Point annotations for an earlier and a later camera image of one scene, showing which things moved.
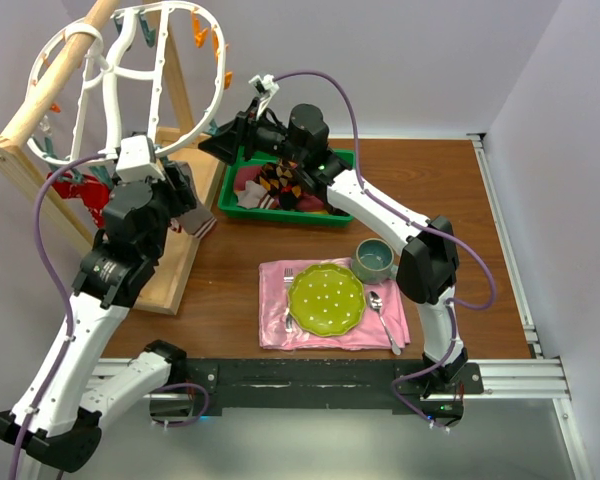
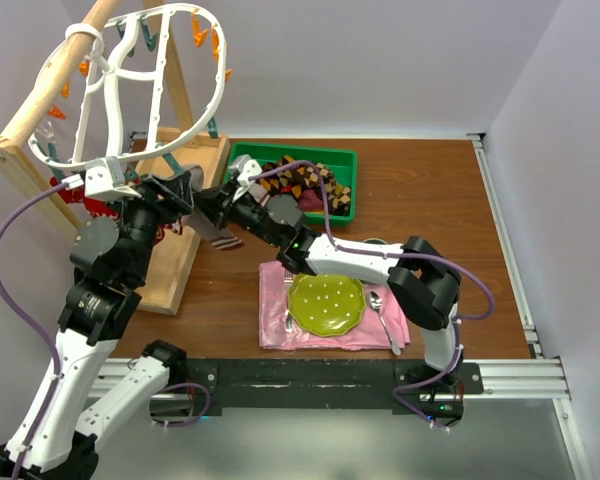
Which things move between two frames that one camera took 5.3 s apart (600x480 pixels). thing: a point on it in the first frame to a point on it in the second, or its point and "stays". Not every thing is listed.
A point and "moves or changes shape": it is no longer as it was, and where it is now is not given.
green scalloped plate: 325,300 stays
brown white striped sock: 254,195 stays
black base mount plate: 214,384 stays
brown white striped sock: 197,221 moves or changes shape
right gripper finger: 227,142 to 210,203
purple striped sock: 309,202 stays
